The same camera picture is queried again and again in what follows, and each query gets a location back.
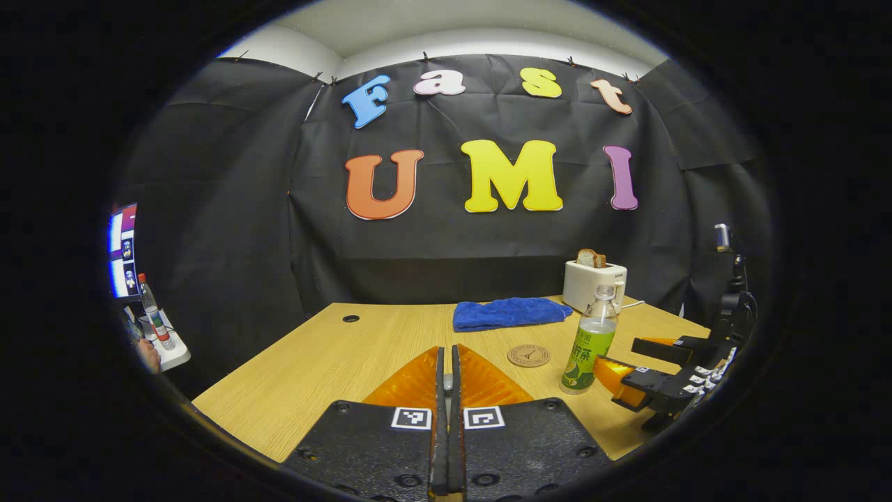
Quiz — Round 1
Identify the white toaster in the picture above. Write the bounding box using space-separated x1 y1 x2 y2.
562 260 628 314

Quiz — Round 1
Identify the round brown coaster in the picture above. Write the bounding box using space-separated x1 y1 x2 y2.
507 344 551 368

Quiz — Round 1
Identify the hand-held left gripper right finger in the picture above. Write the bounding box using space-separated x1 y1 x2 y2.
449 344 614 502

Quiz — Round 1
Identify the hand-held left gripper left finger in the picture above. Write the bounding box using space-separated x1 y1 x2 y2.
282 345 450 502

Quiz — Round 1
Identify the green label water bottle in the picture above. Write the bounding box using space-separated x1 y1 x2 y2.
560 284 620 395

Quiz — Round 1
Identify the blue towel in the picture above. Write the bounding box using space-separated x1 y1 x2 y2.
453 298 574 333

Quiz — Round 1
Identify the red cap plastic bottle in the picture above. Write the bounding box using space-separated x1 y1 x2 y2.
137 273 176 351

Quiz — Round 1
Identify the computer monitor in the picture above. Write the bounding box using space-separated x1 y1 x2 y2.
108 202 139 299

